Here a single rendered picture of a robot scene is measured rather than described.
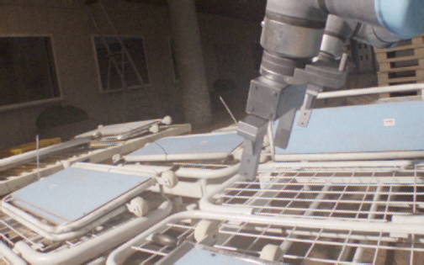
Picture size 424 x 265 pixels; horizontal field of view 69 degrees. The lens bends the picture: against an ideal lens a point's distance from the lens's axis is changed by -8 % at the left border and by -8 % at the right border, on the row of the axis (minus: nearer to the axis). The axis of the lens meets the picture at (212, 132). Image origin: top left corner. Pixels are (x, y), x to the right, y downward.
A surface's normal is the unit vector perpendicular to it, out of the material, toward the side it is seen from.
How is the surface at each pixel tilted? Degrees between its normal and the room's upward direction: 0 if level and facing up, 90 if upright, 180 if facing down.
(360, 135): 90
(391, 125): 90
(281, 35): 97
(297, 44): 108
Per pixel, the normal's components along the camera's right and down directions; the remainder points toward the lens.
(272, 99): -0.55, 0.32
